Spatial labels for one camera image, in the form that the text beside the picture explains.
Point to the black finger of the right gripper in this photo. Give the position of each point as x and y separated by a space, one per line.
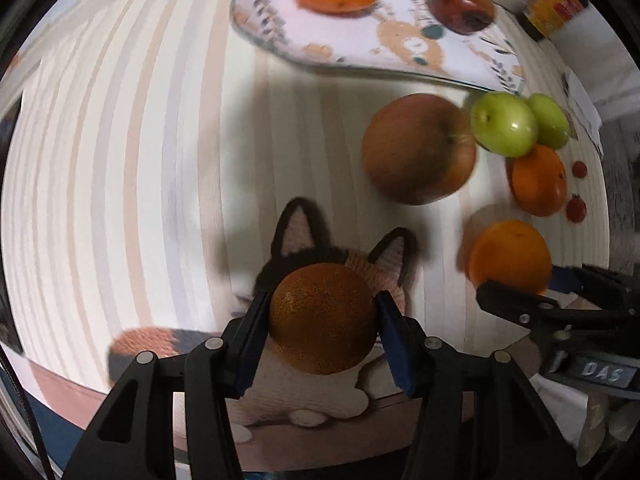
523 309
585 279

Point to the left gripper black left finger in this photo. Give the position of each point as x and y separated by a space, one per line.
131 435

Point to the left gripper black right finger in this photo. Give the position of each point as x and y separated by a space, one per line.
480 418

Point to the bright orange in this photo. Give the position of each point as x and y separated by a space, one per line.
512 253

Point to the cherry tomato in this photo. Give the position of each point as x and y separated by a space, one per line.
576 209
579 169

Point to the small orange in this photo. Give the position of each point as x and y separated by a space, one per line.
538 181

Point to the green apple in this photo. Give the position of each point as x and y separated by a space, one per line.
504 124
553 125

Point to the dark orange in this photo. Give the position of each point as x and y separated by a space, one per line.
322 319

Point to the large brown pear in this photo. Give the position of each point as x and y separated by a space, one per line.
418 149

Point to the white folded paper towel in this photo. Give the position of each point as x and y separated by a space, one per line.
583 109

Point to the striped cat table mat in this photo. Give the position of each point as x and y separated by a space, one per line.
154 149

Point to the soy sauce bottle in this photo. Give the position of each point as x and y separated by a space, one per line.
540 19

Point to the dark red apple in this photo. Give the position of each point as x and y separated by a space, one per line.
465 17

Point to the patterned oval plate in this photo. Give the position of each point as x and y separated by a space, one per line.
393 36

